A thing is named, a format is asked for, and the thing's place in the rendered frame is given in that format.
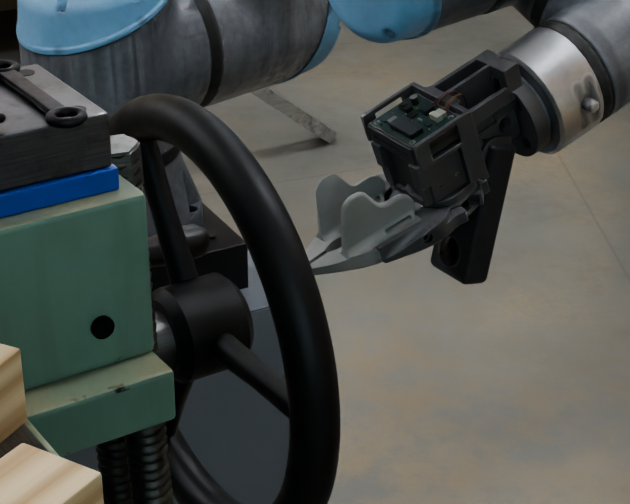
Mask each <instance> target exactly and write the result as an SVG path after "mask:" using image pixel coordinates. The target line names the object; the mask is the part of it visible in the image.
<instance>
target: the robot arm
mask: <svg viewBox="0 0 630 504"><path fill-rule="evenodd" d="M508 6H512V7H514V8H515V9H516V10H517V11H518V12H519V13H520V14H521V15H522V16H524V17H525V18H526V19H527V20H528V21H529V22H530V23H531V24H532V25H533V26H534V27H535V28H533V29H532V30H531V31H529V32H528V33H526V34H524V35H523V36H521V37H520V38H518V39H517V40H515V41H514V42H512V43H511V44H509V45H508V46H506V47H505V48H503V49H501V50H500V51H498V52H497V53H494V52H492V51H490V50H488V49H486V50H485V51H483V52H482V53H480V54H479V55H477V56H476V57H474V58H473V59H471V60H470V61H468V62H466V63H465V64H463V65H462V66H460V67H459V68H457V69H456V70H454V71H453V72H451V73H449V74H448V75H446V76H445V77H443V78H442V79H440V80H439V81H437V82H436V83H434V84H433V85H431V86H429V87H424V86H422V85H420V84H418V83H416V82H414V81H413V82H412V83H410V84H409V85H407V86H405V87H404V88H402V89H401V90H399V91H398V92H396V93H395V94H393V95H392V96H390V97H388V98H387V99H385V100H384V101H382V102H381V103H379V104H378V105H376V106H374V107H373V108H371V109H370V110H368V111H367V112H365V113H364V114H362V115H360V118H361V121H362V124H363V127H364V130H365V133H366V136H367V139H368V140H369V141H373V142H371V145H372V148H373V151H374V154H375V157H376V160H377V163H378V164H379V165H380V166H382V169H383V172H384V173H380V174H377V175H375V176H373V175H372V176H368V177H366V178H364V179H363V180H361V181H360V182H358V183H356V184H355V185H349V184H348V183H347V182H345V181H344V180H343V179H342V178H340V177H339V176H338V175H336V174H330V175H327V176H326V177H324V178H323V179H321V180H320V182H319V183H318V185H317V187H316V190H315V197H316V209H317V220H318V233H317V234H316V237H315V238H314V239H313V240H312V242H311V243H310V244H309V246H308V247H307V249H306V251H305V252H306V254H307V257H308V259H309V262H310V265H311V268H312V270H313V273H314V275H322V274H330V273H337V272H343V271H349V270H355V269H361V268H365V267H369V266H373V265H376V264H379V263H381V262H384V263H389V262H391V261H394V260H397V259H400V258H402V257H405V256H408V255H411V254H413V253H416V252H419V251H421V250H424V249H426V248H428V247H430V246H432V245H434V247H433V251H432V256H431V263H432V265H433V266H434V267H436V268H438V269H439V270H441V271H443V272H444V273H446V274H448V275H449V276H451V277H452V278H454V279H456V280H457V281H459V282H461V283H462V284H465V285H466V284H478V283H483V282H484V281H485V280H486V279H487V275H488V271H489V267H490V262H491V258H492V253H493V249H494V244H495V240H496V235H497V231H498V226H499V222H500V217H501V213H502V209H503V204H504V200H505V195H506V191H507V186H508V182H509V177H510V173H511V168H512V164H513V160H514V155H515V153H516V154H518V155H521V156H525V157H529V156H532V155H534V154H535V153H537V152H538V151H539V152H542V153H545V154H555V153H557V152H559V151H560V150H562V149H563V148H565V147H566V146H568V145H569V144H571V143H572V142H574V141H575V140H576V139H578V138H579V137H581V136H582V135H584V134H585V133H587V132H588V131H590V130H591V129H593V128H594V127H595V126H597V125H598V124H599V123H601V122H602V121H604V120H605V119H607V118H608V117H610V116H611V115H613V114H614V113H615V112H617V111H618V110H620V109H621V108H623V107H624V106H626V105H627V104H628V103H630V0H17V7H18V20H17V24H16V34H17V38H18V41H19V50H20V59H21V67H23V66H28V65H33V64H37V65H39V66H41V67H42V68H44V69H45V70H47V71H48V72H49V73H51V74H52V75H54V76H55V77H57V78H58V79H60V80H61V81H62V82H64V83H65V84H67V85H68V86H70V87H71V88H73V89H74V90H75V91H77V92H78V93H80V94H81V95H83V96H84V97H86V98H87V99H88V100H90V101H91V102H93V103H94V104H96V105H97V106H99V107H100V108H101V109H103V110H104V111H106V112H107V113H108V115H109V119H110V118H111V117H112V115H113V114H114V113H115V112H116V111H117V110H118V109H119V108H120V107H121V106H123V105H124V104H126V103H128V102H129V101H131V100H133V99H135V98H137V97H140V96H143V95H148V94H155V93H163V94H171V95H176V96H180V97H183V98H186V99H189V100H191V101H193V102H195V103H197V104H198V105H200V106H202V107H203V108H204V107H207V106H210V105H213V104H216V103H219V102H222V101H225V100H228V99H232V98H235V97H238V96H241V95H244V94H247V93H250V92H253V91H256V90H259V89H262V88H265V87H268V86H271V85H274V84H281V83H285V82H287V81H290V80H292V79H294V78H296V77H297V76H299V75H300V74H302V73H304V72H306V71H309V70H311V69H313V68H314V67H316V66H318V65H319V64H320V63H321V62H322V61H323V60H324V59H325V58H326V57H327V56H328V55H329V53H330V52H331V51H332V49H333V47H334V45H335V43H336V41H337V39H338V36H339V33H340V29H341V26H340V24H339V20H341V21H342V23H343V24H344V25H345V26H346V27H347V28H348V29H349V30H351V31H352V32H353V33H355V34H356V35H358V36H359V37H361V38H363V39H366V40H368V41H372V42H376V43H390V42H395V41H398V40H409V39H416V38H419V37H422V36H424V35H426V34H428V33H429V32H430V31H432V30H435V29H439V28H442V27H445V26H448V25H451V24H454V23H457V22H460V21H463V20H466V19H469V18H472V17H475V16H478V15H483V14H488V13H491V12H494V11H497V10H500V9H503V8H506V7H508ZM420 94H421V95H420ZM400 97H401V99H402V102H401V103H399V104H398V105H396V106H395V107H393V108H392V109H390V110H388V111H387V112H385V113H384V114H382V115H381V116H379V117H378V118H376V115H375V113H376V112H378V111H380V110H381V109H383V108H384V107H386V106H387V105H389V104H390V103H392V102H394V101H395V100H397V99H398V98H400ZM158 145H159V148H160V152H161V155H162V159H163V162H164V166H165V170H166V173H167V177H168V180H169V184H170V188H171V191H172V195H173V198H174V202H175V205H176V209H177V212H178V215H179V218H180V221H181V224H182V226H183V225H188V224H196V225H198V226H200V227H203V205H202V200H201V197H200V195H199V192H198V190H197V188H196V186H195V184H194V181H193V179H192V177H191V175H190V173H189V171H188V168H187V166H186V164H185V162H184V160H183V157H182V155H181V151H180V150H179V149H177V148H176V147H174V146H173V145H171V144H169V143H166V142H163V141H158Z"/></svg>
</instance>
